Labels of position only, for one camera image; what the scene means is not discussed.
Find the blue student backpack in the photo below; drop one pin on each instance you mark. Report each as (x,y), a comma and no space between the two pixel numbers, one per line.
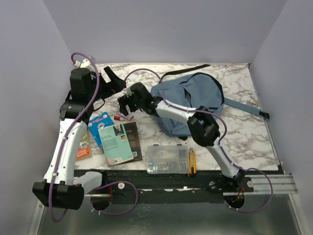
(193,91)

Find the yellow utility knife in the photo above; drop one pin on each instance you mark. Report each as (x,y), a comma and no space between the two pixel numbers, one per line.
(192,163)

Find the teal paperback book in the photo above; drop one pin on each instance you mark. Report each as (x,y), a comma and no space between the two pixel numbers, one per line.
(115,145)

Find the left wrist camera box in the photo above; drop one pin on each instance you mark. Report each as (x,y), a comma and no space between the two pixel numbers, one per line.
(86,63)

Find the black mounting base plate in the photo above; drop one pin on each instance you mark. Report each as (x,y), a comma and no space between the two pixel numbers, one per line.
(125,182)

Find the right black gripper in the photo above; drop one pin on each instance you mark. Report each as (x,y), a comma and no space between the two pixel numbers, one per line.
(125,100)

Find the clear plastic screw box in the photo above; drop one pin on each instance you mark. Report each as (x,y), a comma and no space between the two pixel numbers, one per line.
(167,159)

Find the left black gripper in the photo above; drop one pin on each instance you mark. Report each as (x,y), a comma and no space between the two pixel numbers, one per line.
(116,85)

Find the red white glue stick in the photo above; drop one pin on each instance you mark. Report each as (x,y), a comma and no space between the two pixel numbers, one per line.
(119,118)

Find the aluminium rail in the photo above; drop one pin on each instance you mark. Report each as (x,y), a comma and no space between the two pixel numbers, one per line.
(252,184)

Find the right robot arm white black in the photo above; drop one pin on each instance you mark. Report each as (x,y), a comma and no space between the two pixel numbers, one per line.
(201,123)

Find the orange treehouse book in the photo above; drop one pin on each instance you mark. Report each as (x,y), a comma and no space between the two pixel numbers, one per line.
(84,147)

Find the blue blister pack card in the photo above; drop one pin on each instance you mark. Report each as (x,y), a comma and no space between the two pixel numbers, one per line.
(99,122)

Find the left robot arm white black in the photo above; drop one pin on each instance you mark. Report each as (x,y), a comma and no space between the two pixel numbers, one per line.
(59,188)

